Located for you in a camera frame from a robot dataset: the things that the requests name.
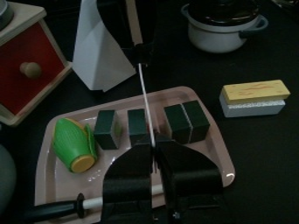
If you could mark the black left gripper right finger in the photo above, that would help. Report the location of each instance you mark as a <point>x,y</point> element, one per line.
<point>191,175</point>

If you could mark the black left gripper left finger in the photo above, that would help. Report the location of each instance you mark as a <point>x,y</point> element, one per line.
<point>125,175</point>

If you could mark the dark green sushi roll piece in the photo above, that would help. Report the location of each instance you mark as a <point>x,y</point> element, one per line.
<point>136,124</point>
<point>197,118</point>
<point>104,128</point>
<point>176,122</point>

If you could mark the toy egg nigiri sushi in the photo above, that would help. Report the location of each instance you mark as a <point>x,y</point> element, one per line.
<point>252,97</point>

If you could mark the green toy corn piece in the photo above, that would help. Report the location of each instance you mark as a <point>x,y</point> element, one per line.
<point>72,143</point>

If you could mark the pink plastic tray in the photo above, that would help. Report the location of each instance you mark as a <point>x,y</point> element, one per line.
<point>187,96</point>

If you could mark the grey green rounded object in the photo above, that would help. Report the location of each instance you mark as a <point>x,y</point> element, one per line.
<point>5,178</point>

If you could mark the white folded paper carton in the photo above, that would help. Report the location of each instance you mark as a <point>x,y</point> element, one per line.
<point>99,46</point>

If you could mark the red wooden toy coffee grinder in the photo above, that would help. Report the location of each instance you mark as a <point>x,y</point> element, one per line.
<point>27,64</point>

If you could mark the white toy cooking pot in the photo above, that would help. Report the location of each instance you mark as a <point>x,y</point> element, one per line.
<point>217,36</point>

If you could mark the black pot lid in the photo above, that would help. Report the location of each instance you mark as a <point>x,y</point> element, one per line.
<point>221,11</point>

